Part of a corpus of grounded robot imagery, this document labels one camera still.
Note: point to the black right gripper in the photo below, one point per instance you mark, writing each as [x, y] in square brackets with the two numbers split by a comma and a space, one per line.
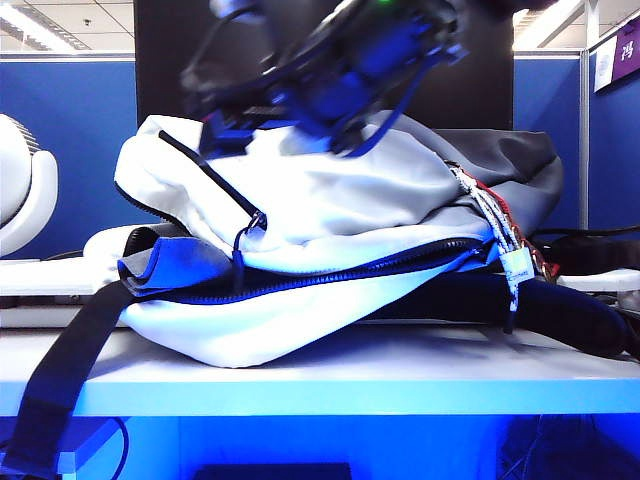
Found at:
[360, 60]

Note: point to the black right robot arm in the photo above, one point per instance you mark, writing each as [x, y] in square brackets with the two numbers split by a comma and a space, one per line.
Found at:
[480, 7]

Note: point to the white and gray backpack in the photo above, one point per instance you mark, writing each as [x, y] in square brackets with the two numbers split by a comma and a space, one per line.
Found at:
[350, 200]

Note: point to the blue back partition panel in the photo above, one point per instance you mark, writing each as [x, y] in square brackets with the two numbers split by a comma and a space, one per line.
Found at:
[75, 125]

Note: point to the black monitor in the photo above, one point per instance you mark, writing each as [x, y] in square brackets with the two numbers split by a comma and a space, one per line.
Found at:
[475, 90]

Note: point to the ceiling light panel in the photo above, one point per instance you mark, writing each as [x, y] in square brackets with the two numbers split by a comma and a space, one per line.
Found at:
[30, 32]
[550, 25]

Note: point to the white desk fan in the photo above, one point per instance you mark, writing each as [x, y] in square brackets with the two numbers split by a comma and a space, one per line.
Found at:
[20, 200]

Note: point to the white low shelf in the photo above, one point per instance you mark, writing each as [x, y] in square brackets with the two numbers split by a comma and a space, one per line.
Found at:
[40, 277]

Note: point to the white under-desk tray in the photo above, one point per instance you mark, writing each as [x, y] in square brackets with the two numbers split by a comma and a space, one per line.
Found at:
[90, 435]

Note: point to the white paper notice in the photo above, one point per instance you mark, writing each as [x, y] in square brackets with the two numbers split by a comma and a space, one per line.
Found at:
[604, 67]

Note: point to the black bulky item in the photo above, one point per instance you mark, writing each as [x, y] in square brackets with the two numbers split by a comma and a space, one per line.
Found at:
[590, 255]

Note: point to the blue side partition panel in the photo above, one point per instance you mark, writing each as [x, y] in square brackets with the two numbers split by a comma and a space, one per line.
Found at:
[615, 150]

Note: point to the silver partition post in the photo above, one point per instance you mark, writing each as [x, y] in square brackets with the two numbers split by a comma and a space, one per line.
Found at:
[584, 150]

